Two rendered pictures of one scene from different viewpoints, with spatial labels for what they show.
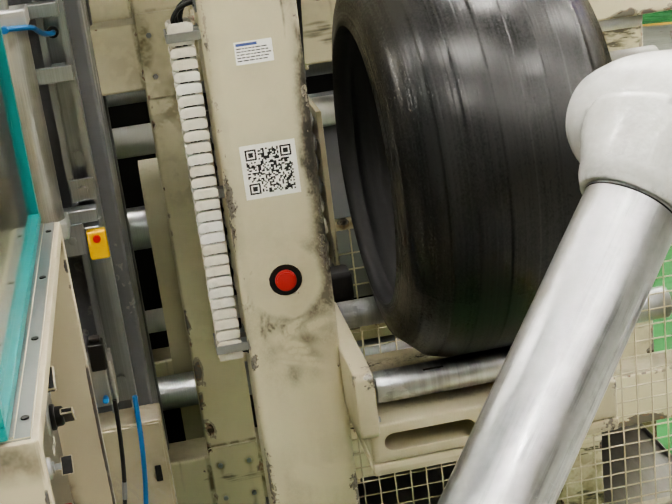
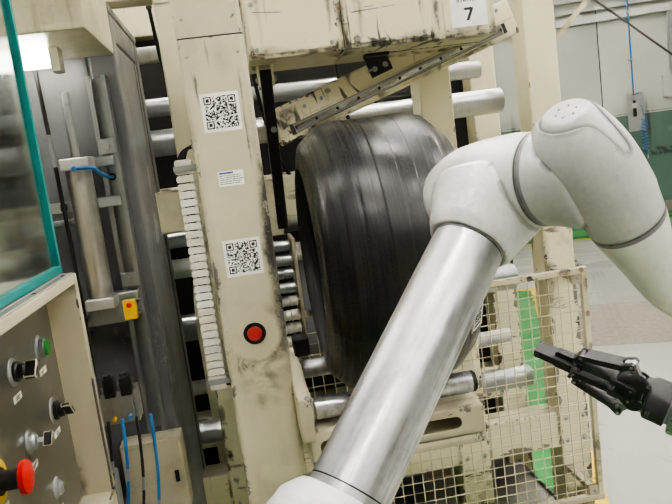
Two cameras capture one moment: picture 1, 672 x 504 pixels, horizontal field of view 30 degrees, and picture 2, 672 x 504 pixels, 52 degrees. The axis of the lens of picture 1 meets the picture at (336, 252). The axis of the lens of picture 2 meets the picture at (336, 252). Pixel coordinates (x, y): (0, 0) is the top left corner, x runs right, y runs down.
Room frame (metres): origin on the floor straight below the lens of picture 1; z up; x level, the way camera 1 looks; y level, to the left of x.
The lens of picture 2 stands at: (0.25, -0.14, 1.40)
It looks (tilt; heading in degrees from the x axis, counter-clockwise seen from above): 8 degrees down; 1
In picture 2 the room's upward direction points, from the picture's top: 8 degrees counter-clockwise
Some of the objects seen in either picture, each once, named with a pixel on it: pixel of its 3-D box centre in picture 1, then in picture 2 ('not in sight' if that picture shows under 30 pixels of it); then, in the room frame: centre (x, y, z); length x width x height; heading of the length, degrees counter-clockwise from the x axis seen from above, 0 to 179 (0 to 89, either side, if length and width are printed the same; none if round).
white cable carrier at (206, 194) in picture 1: (208, 194); (203, 275); (1.65, 0.16, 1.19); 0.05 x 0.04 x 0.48; 8
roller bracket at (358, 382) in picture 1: (342, 351); (299, 388); (1.72, 0.01, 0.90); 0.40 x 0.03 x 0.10; 8
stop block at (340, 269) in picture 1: (339, 283); (301, 344); (1.83, 0.00, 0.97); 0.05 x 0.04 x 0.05; 8
